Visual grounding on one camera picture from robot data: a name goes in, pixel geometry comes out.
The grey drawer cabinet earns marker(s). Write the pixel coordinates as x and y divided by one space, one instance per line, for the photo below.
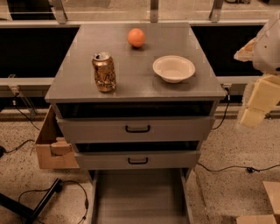
139 92

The grey middle drawer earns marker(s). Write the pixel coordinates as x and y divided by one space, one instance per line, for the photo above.
137 159

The grey bottom drawer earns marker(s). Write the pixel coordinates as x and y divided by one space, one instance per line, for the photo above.
147 196

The black metal stand leg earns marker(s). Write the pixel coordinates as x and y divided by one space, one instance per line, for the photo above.
31 210

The cardboard box left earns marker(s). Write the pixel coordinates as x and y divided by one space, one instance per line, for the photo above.
53 151

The white paper bowl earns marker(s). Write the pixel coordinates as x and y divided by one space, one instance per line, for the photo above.
173 69

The grey drawer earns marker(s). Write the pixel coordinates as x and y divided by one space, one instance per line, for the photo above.
147 196
137 159
125 130

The orange soda can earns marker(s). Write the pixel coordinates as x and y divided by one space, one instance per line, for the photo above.
104 72

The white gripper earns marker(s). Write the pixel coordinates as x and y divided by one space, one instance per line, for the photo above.
268 52

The grey top drawer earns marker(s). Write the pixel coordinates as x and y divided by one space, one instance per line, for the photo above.
125 130

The orange fruit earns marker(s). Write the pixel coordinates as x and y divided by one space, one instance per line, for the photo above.
136 37

